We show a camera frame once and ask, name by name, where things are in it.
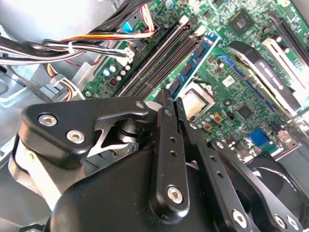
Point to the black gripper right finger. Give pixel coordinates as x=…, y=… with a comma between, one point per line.
x=212, y=162

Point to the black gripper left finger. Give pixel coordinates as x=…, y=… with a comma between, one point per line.
x=60, y=116

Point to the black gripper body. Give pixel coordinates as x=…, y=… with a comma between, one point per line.
x=108, y=205

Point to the blue RAM stick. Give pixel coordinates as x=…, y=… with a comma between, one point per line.
x=190, y=67

